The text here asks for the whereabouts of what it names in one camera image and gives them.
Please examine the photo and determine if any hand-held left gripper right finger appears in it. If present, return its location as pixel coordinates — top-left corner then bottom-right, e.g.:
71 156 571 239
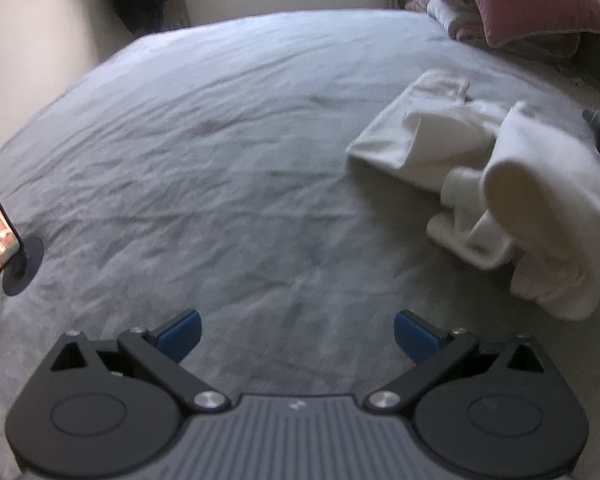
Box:
364 310 551 416

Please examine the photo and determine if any bed with grey sheet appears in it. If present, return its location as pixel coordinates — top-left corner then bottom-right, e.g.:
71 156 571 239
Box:
0 7 600 466

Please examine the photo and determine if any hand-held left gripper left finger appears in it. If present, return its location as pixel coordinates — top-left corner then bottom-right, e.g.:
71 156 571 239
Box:
47 309 232 416

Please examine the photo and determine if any white hooded sweatshirt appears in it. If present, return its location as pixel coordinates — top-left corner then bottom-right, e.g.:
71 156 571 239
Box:
346 69 600 322

